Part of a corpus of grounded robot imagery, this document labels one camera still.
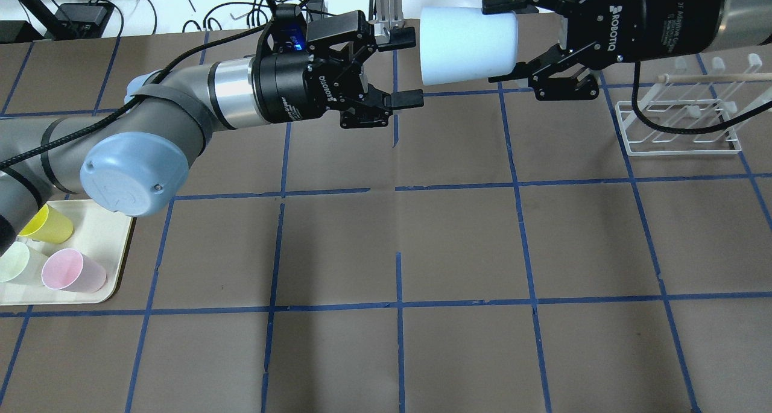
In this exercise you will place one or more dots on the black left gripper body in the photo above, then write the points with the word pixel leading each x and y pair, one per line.
pixel 282 88

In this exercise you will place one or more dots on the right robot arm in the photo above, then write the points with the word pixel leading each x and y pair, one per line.
pixel 742 23

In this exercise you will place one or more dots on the cream rectangular tray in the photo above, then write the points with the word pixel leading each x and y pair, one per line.
pixel 98 233

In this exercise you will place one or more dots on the light blue transferred cup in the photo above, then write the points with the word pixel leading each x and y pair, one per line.
pixel 462 44

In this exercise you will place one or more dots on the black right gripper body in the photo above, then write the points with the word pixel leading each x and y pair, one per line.
pixel 657 21

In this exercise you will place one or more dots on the yellow plastic cup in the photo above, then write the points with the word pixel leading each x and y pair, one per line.
pixel 48 225

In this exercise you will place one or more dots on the white wire cup rack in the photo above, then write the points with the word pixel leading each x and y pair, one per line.
pixel 663 119

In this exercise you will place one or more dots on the pink plastic cup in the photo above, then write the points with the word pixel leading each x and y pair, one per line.
pixel 72 271

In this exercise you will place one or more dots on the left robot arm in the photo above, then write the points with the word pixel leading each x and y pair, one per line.
pixel 135 160

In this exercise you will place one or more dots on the pale green plastic cup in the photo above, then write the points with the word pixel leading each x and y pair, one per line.
pixel 18 262

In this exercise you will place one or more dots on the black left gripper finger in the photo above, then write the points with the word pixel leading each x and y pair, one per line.
pixel 374 108
pixel 351 37

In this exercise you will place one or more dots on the aluminium frame post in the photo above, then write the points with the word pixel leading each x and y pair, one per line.
pixel 388 13

